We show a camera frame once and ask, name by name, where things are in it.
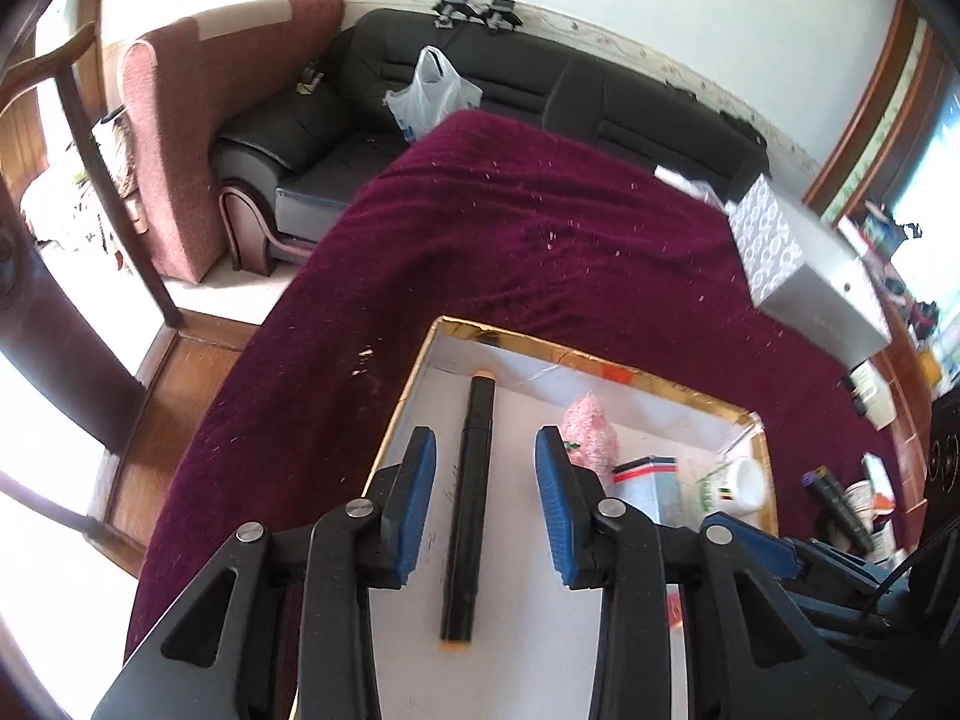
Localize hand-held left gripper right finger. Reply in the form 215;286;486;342
534;426;875;720

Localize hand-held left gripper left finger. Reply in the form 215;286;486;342
90;426;438;720

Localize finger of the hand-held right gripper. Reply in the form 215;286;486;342
703;511;807;583

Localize black marker orange caps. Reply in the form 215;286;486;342
439;369;497;652

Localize gold-rimmed cardboard box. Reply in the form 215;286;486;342
360;315;770;720

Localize white jar green label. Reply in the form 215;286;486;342
694;456;767;518

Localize black marker purple cap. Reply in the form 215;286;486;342
802;467;850;520

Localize pink fluffy ball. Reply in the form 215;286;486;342
561;390;620;492

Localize small grey striped carton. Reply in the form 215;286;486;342
611;454;683;527

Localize wooden cabinet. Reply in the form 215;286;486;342
840;214;960;556

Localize cream cardboard box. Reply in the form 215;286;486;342
853;360;898;431

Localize maroon velvet blanket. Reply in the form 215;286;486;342
124;109;912;665

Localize large grey cardboard box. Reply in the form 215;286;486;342
725;172;893;372

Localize white paper sheet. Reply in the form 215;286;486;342
654;163;725;208

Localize white plastic bag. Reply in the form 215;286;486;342
384;45;485;145

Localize dark cloth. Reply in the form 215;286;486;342
718;111;767;145

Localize black leather sofa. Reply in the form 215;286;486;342
210;7;773;271

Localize dark wooden chair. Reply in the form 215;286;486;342
0;21;185;541

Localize red fabric armchair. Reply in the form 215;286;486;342
116;0;346;286

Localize wooden door frame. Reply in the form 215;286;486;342
804;0;938;220

